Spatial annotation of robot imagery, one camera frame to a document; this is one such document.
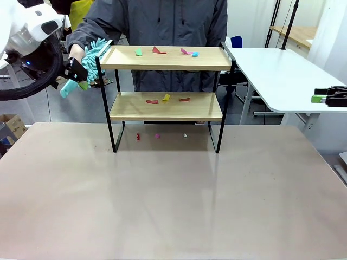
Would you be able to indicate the thick black stand pole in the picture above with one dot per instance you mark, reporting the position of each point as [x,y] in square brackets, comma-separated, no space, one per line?
[290,24]

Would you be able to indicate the green paper scrap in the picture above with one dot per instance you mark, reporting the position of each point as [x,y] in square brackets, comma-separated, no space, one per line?
[139,52]

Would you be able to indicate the blue paper scrap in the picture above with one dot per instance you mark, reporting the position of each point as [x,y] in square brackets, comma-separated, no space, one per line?
[195,54]

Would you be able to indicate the brown cardboard box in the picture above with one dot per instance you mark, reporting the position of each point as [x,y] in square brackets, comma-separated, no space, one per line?
[13,126]

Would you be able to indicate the light wooden background table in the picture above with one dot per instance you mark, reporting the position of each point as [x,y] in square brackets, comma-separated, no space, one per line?
[295,33]

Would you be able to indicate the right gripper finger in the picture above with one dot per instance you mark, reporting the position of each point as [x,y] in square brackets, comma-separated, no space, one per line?
[334,89]
[336,100]

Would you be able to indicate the large white side table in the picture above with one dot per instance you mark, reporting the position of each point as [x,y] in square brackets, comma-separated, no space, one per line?
[279,75]

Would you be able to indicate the large pink paper scrap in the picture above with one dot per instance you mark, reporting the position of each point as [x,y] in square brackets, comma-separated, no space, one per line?
[185,51]

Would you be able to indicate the flat red paper scrap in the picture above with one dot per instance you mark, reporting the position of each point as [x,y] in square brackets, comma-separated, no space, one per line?
[152,101]
[184,99]

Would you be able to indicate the person in grey jacket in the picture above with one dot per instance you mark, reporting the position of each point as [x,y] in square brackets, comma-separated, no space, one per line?
[176,21]

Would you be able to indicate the small white desk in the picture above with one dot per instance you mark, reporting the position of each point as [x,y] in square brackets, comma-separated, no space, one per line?
[12,75]

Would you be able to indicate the thin black tripod legs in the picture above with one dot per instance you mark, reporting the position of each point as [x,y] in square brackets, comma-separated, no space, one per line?
[273,21]

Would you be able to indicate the person right forearm grey sleeve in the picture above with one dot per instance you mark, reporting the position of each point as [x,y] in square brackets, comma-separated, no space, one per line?
[81,36]

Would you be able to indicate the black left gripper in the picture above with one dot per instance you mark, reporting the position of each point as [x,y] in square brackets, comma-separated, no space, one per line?
[77,71]

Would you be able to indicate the aluminium rail mounting base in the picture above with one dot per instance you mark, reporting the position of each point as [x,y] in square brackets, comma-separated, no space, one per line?
[343,168]

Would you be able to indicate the blue office chair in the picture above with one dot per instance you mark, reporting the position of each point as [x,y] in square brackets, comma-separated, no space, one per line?
[237,42]

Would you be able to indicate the two-tier wooden black-frame shelf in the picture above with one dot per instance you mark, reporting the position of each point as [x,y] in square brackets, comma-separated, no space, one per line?
[165,61]

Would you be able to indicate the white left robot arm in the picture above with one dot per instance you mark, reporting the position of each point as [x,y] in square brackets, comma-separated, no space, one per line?
[27,32]

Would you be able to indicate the yellow paper scrap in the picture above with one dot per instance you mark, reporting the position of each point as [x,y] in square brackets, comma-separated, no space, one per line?
[166,98]

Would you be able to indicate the person right hand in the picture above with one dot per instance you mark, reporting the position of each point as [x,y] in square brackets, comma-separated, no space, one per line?
[77,51]

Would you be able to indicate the teal microfibre duster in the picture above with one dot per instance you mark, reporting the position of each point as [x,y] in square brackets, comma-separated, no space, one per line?
[92,65]

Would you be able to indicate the large curved red paper scrap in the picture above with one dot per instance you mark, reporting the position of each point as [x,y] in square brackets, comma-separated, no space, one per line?
[156,50]

